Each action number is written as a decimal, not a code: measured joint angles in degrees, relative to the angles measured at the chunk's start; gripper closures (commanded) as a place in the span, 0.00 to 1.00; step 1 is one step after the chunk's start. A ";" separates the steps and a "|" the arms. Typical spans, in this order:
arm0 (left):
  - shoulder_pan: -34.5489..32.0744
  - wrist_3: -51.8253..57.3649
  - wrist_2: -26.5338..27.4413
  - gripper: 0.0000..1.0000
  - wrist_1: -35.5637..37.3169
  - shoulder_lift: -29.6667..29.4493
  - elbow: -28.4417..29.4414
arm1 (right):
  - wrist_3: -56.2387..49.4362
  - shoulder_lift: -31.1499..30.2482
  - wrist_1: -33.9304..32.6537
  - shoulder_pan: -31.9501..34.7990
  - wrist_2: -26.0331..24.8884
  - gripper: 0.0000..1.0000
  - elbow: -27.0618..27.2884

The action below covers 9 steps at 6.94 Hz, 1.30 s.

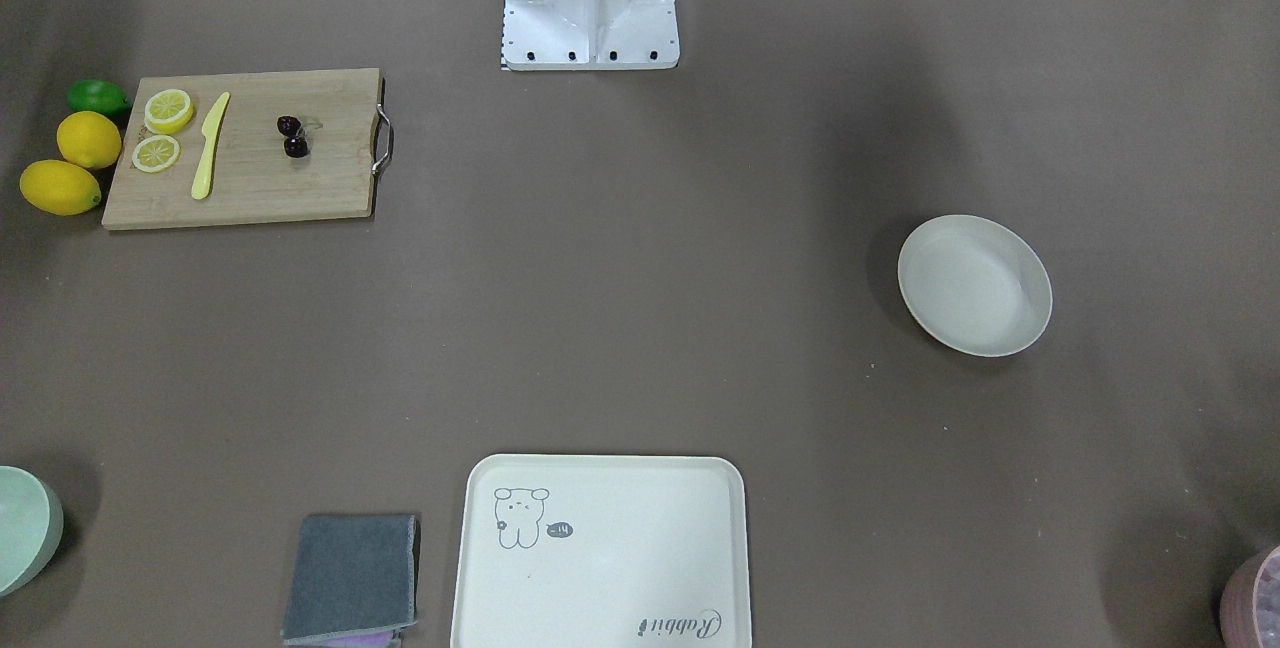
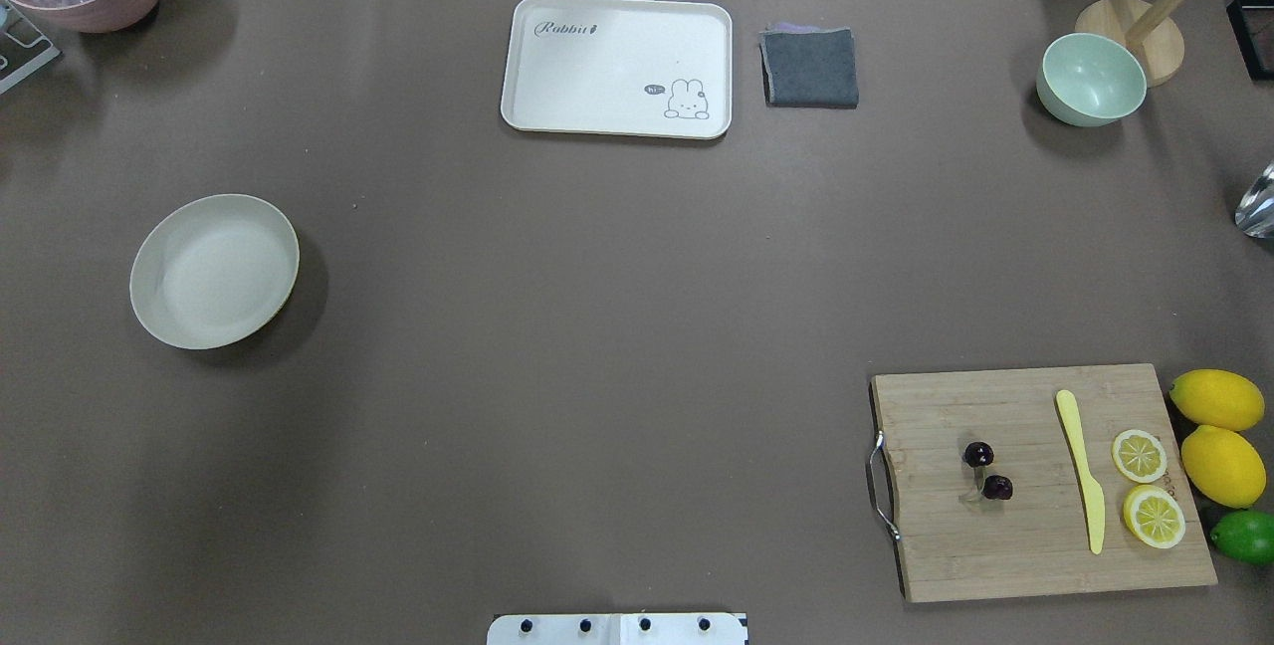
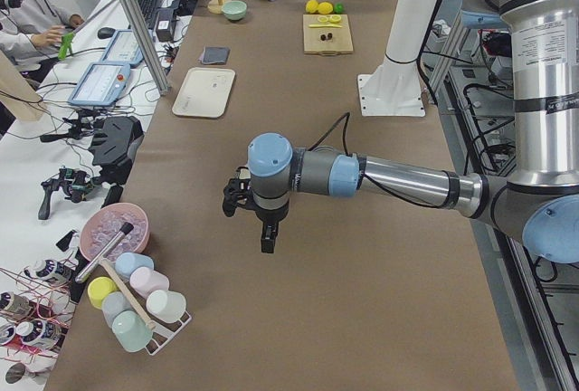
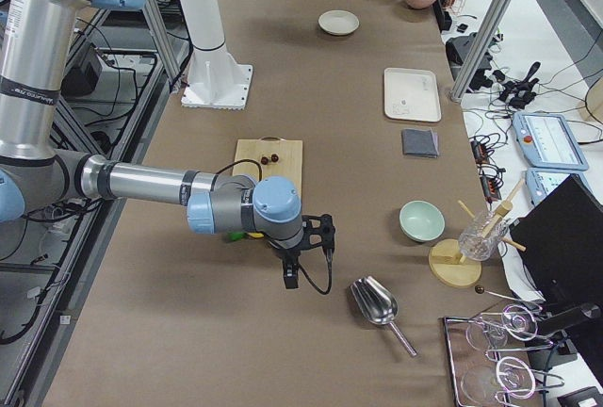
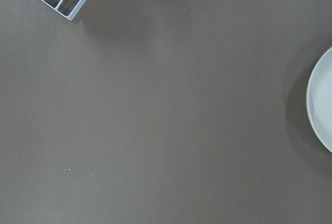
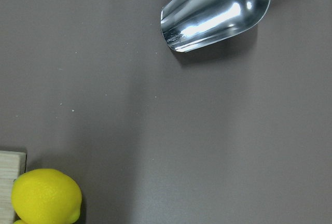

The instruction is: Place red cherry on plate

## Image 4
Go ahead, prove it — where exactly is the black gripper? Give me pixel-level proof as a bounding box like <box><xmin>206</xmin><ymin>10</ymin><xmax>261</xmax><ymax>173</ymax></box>
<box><xmin>270</xmin><ymin>239</ymin><xmax>304</xmax><ymax>289</ymax></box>

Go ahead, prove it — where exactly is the dark red cherry pair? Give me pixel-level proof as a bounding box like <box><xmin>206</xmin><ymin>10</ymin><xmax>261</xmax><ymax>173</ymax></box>
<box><xmin>260</xmin><ymin>154</ymin><xmax>280</xmax><ymax>165</ymax></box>

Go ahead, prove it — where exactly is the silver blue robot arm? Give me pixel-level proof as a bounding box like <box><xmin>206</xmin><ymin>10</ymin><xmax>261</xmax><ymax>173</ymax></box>
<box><xmin>1</xmin><ymin>0</ymin><xmax>312</xmax><ymax>289</ymax></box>

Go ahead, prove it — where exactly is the cream rabbit tray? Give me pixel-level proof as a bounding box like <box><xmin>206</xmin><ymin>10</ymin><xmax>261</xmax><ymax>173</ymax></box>
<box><xmin>383</xmin><ymin>68</ymin><xmax>442</xmax><ymax>122</ymax></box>

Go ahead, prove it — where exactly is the green lime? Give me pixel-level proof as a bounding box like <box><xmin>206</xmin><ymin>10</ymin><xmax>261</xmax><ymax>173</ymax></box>
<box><xmin>227</xmin><ymin>232</ymin><xmax>246</xmax><ymax>241</ymax></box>

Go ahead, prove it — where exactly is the steel scoop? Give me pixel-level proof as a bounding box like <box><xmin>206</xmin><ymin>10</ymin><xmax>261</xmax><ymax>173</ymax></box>
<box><xmin>350</xmin><ymin>275</ymin><xmax>417</xmax><ymax>357</ymax></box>

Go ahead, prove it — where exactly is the wooden cutting board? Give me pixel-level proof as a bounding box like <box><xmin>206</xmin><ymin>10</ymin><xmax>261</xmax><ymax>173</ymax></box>
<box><xmin>235</xmin><ymin>138</ymin><xmax>303</xmax><ymax>196</ymax></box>

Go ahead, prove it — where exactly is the mint green bowl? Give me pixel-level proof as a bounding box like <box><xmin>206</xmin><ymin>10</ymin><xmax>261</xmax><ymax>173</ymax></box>
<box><xmin>399</xmin><ymin>201</ymin><xmax>445</xmax><ymax>243</ymax></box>

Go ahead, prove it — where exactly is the wooden cup stand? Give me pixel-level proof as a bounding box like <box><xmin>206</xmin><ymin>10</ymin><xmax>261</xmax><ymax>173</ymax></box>
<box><xmin>429</xmin><ymin>179</ymin><xmax>526</xmax><ymax>288</ymax></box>

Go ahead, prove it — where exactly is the grey folded cloth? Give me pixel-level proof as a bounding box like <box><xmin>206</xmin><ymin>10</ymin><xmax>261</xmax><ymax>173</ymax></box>
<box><xmin>401</xmin><ymin>128</ymin><xmax>439</xmax><ymax>158</ymax></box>

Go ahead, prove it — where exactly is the clear glass cup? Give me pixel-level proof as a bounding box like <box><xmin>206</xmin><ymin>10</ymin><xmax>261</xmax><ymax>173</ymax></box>
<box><xmin>458</xmin><ymin>211</ymin><xmax>508</xmax><ymax>262</ymax></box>

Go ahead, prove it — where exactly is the cream round plate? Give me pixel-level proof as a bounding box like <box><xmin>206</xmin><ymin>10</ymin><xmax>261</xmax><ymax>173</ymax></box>
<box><xmin>318</xmin><ymin>9</ymin><xmax>360</xmax><ymax>36</ymax></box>

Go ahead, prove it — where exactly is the blue teach pendant near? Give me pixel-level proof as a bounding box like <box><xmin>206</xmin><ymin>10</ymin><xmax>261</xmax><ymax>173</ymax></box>
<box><xmin>525</xmin><ymin>168</ymin><xmax>586</xmax><ymax>206</ymax></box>

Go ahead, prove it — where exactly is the blue teach pendant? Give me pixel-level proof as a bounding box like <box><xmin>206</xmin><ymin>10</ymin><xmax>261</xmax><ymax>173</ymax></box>
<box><xmin>525</xmin><ymin>168</ymin><xmax>586</xmax><ymax>206</ymax></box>
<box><xmin>512</xmin><ymin>112</ymin><xmax>589</xmax><ymax>171</ymax></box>

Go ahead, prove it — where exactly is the black monitor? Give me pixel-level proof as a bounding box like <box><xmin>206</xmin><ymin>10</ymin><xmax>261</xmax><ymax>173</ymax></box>
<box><xmin>511</xmin><ymin>174</ymin><xmax>602</xmax><ymax>306</ymax></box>

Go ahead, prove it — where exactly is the blue teach pendant far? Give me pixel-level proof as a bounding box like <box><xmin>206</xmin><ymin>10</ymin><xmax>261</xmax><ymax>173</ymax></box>
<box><xmin>512</xmin><ymin>112</ymin><xmax>589</xmax><ymax>171</ymax></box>

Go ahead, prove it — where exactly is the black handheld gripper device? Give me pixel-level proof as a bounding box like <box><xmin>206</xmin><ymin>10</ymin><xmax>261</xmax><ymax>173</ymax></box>
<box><xmin>492</xmin><ymin>61</ymin><xmax>541</xmax><ymax>110</ymax></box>

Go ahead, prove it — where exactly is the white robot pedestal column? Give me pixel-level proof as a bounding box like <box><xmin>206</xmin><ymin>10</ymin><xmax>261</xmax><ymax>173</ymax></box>
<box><xmin>180</xmin><ymin>0</ymin><xmax>253</xmax><ymax>110</ymax></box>

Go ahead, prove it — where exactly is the wire glass rack tray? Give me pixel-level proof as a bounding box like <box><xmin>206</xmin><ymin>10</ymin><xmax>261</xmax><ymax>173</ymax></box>
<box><xmin>442</xmin><ymin>303</ymin><xmax>564</xmax><ymax>406</ymax></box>

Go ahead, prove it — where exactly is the aluminium frame post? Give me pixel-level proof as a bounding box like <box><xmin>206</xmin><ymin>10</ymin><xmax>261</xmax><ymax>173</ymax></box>
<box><xmin>449</xmin><ymin>0</ymin><xmax>511</xmax><ymax>103</ymax></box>

